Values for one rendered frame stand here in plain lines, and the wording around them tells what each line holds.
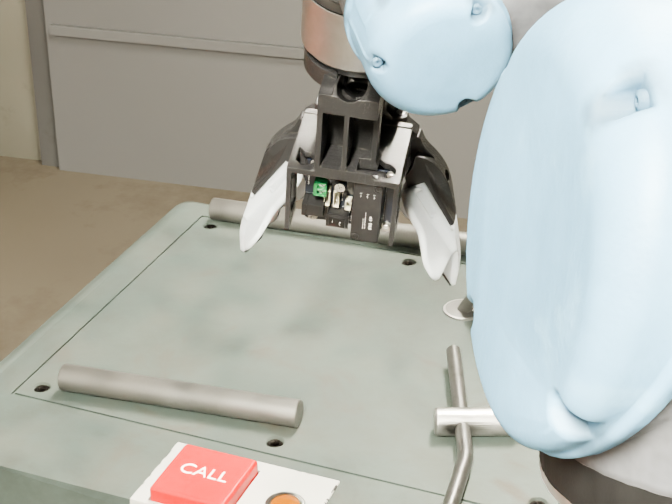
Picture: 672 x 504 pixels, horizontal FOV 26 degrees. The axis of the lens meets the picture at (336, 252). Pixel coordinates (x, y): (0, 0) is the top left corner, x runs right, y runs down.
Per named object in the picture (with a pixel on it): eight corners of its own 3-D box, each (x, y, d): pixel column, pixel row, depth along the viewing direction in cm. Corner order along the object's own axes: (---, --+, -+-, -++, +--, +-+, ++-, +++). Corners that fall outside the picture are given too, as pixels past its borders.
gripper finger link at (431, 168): (412, 241, 99) (344, 150, 95) (415, 225, 101) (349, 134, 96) (472, 220, 97) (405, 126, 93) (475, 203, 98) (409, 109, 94)
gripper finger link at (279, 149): (234, 180, 99) (313, 108, 94) (239, 166, 100) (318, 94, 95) (288, 220, 100) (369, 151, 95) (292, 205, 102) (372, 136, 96)
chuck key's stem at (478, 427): (580, 425, 113) (433, 424, 114) (583, 402, 112) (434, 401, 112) (584, 442, 112) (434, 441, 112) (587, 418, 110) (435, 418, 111)
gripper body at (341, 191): (278, 236, 93) (284, 84, 85) (304, 154, 99) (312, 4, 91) (396, 255, 93) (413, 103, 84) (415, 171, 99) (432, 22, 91)
